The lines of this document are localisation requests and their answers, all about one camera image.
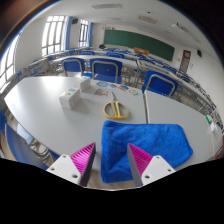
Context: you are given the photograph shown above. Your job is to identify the narrow bright window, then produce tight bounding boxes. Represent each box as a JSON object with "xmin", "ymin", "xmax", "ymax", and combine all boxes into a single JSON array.
[{"xmin": 78, "ymin": 19, "xmax": 90, "ymax": 48}]

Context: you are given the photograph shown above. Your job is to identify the blue terry towel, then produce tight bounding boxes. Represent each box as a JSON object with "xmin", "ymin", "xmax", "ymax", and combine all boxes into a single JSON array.
[{"xmin": 100, "ymin": 119, "xmax": 194, "ymax": 184}]

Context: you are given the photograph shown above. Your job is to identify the green chalkboard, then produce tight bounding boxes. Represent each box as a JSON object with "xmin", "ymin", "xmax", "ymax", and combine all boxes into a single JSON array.
[{"xmin": 103, "ymin": 29, "xmax": 176, "ymax": 62}]

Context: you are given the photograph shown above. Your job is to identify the pink paper card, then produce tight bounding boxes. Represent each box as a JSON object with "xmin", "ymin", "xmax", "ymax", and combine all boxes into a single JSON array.
[{"xmin": 94, "ymin": 87, "xmax": 108, "ymax": 98}]

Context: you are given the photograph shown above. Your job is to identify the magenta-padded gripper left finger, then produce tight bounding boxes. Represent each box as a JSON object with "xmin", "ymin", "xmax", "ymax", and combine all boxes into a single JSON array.
[{"xmin": 45, "ymin": 142, "xmax": 97, "ymax": 188}]

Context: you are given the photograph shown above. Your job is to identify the group of blue chairs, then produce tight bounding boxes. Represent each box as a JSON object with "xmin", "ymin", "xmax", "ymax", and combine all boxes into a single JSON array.
[{"xmin": 66, "ymin": 46, "xmax": 201, "ymax": 84}]

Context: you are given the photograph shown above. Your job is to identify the yellow-handled scissors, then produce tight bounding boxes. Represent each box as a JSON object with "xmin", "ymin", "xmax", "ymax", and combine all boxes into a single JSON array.
[{"xmin": 102, "ymin": 91, "xmax": 130, "ymax": 121}]

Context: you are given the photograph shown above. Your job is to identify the large bright window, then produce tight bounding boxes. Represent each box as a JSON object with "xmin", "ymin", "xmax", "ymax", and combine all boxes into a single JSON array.
[{"xmin": 41, "ymin": 15, "xmax": 69, "ymax": 57}]

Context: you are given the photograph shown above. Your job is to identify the large white printed box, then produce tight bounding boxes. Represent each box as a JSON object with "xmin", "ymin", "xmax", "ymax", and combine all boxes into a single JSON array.
[{"xmin": 58, "ymin": 87, "xmax": 82, "ymax": 111}]

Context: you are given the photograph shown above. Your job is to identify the brown door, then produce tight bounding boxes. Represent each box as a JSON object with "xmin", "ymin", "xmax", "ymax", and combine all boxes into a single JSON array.
[{"xmin": 178, "ymin": 49, "xmax": 192, "ymax": 74}]

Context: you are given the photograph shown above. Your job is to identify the round yellow card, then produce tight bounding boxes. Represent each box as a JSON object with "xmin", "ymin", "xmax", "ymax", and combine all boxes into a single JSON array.
[{"xmin": 128, "ymin": 89, "xmax": 141, "ymax": 97}]

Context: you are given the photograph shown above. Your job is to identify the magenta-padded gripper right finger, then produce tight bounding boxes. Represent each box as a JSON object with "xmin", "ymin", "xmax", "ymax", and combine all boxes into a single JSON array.
[{"xmin": 126, "ymin": 142, "xmax": 177, "ymax": 188}]

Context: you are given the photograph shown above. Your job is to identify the small white packet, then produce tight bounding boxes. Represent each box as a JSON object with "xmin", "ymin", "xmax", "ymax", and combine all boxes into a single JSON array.
[{"xmin": 209, "ymin": 121, "xmax": 218, "ymax": 133}]

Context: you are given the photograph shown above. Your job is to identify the orange lectern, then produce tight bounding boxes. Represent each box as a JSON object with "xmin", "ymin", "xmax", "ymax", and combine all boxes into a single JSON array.
[{"xmin": 134, "ymin": 47, "xmax": 150, "ymax": 56}]

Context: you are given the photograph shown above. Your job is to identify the blue curtain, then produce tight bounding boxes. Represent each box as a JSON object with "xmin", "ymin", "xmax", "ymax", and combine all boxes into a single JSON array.
[
  {"xmin": 64, "ymin": 16, "xmax": 73, "ymax": 51},
  {"xmin": 87, "ymin": 21, "xmax": 94, "ymax": 48}
]

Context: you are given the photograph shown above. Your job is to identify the blue classroom chair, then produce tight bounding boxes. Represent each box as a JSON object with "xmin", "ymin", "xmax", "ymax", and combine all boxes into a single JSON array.
[
  {"xmin": 4, "ymin": 123, "xmax": 48, "ymax": 171},
  {"xmin": 141, "ymin": 70, "xmax": 178, "ymax": 98},
  {"xmin": 89, "ymin": 58, "xmax": 123, "ymax": 84},
  {"xmin": 60, "ymin": 57, "xmax": 86, "ymax": 78}
]

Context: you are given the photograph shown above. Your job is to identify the round blue card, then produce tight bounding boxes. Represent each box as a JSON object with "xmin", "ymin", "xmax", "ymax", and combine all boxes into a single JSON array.
[{"xmin": 96, "ymin": 80, "xmax": 109, "ymax": 88}]

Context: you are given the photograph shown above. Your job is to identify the wide side window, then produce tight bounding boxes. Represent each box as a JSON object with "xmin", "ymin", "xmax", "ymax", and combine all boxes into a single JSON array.
[{"xmin": 0, "ymin": 36, "xmax": 21, "ymax": 91}]

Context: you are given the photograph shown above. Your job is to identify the white classroom desk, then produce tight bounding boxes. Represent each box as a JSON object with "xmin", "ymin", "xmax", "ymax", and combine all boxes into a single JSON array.
[
  {"xmin": 136, "ymin": 59, "xmax": 201, "ymax": 94},
  {"xmin": 53, "ymin": 54, "xmax": 139, "ymax": 69}
]

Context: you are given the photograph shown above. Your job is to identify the small white box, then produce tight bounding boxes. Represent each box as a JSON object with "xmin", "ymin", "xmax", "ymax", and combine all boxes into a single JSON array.
[{"xmin": 75, "ymin": 75, "xmax": 92, "ymax": 93}]

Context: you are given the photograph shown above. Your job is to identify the ceiling air vent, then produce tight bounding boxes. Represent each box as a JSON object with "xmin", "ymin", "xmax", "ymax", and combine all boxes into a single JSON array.
[{"xmin": 91, "ymin": 3, "xmax": 124, "ymax": 10}]

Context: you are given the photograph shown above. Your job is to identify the ceiling air conditioner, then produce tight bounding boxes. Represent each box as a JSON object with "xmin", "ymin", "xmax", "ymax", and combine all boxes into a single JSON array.
[{"xmin": 138, "ymin": 14, "xmax": 158, "ymax": 25}]

